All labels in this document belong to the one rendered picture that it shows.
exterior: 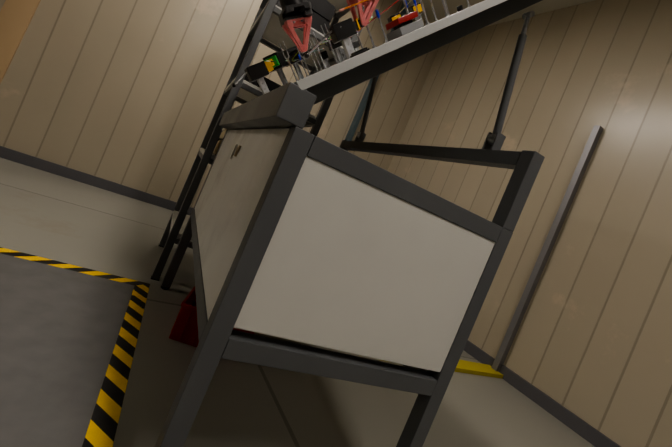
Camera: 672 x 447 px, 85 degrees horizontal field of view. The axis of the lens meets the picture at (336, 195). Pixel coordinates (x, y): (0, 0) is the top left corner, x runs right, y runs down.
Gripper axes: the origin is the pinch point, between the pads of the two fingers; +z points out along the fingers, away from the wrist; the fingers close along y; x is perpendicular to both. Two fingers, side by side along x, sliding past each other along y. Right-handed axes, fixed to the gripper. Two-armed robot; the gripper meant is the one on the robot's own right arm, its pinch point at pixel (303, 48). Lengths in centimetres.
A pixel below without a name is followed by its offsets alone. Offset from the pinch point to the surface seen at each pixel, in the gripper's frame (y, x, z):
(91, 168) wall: 247, 136, 26
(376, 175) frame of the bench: -30.3, -0.6, 29.4
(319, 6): 105, -41, -31
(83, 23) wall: 247, 101, -80
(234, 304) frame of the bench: -34, 32, 43
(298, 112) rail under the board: -31.3, 11.6, 13.9
